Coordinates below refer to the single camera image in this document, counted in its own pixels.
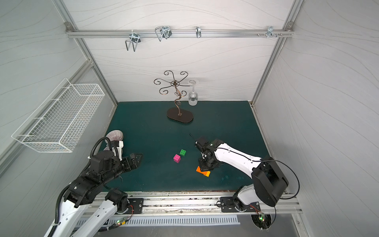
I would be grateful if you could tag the aluminium rail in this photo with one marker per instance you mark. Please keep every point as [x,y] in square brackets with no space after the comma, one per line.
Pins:
[176,34]
[192,203]

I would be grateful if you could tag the magenta lego brick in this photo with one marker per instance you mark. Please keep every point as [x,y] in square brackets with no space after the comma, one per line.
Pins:
[177,158]

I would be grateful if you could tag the white slotted cable duct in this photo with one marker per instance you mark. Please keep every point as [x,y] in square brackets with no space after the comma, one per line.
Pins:
[165,221]

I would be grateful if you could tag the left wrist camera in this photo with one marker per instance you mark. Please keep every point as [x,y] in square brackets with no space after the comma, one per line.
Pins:
[118,146]

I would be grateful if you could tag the green square lego brick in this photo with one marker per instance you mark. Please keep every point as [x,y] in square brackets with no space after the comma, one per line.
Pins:
[183,152]

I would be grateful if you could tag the aluminium front rail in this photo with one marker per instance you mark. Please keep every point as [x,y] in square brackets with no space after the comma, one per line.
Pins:
[192,203]

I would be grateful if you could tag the metal double hook left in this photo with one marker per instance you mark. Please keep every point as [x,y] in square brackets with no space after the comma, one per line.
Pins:
[133,41]

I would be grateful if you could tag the aluminium top rail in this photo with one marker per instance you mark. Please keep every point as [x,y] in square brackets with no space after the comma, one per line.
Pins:
[176,34]

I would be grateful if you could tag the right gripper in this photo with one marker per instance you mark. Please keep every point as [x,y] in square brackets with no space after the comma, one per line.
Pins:
[206,161]

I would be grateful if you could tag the bronze scroll glass stand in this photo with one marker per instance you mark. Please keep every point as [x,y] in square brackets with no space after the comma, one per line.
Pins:
[175,113]

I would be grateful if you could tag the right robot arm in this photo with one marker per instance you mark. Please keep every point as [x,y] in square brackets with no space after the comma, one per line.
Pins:
[269,182]

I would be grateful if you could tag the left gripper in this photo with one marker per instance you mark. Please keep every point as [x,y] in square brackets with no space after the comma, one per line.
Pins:
[127,163]

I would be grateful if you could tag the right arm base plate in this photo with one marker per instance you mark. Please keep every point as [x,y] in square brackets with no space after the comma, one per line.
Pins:
[228,205]

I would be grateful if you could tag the orange long lego brick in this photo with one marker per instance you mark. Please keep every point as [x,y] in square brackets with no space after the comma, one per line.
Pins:
[199,170]

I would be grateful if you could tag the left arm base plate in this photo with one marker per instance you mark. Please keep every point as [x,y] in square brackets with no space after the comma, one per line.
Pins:
[135,206]

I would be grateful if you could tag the clear hanging wine glass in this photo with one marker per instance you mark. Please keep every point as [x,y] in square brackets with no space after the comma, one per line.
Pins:
[193,96]

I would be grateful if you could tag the small metal clip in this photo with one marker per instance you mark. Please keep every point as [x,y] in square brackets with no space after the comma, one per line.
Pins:
[198,32]

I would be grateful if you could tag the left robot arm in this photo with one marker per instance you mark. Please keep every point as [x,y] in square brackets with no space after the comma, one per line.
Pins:
[105,165]

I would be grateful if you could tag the white wire basket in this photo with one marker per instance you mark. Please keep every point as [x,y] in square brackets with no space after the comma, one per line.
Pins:
[58,123]

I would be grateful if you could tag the metal double hook middle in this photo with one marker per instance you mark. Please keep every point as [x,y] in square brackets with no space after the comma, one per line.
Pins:
[163,32]

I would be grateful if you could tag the metal double hook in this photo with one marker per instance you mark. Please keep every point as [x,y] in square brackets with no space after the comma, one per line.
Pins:
[133,41]
[163,32]

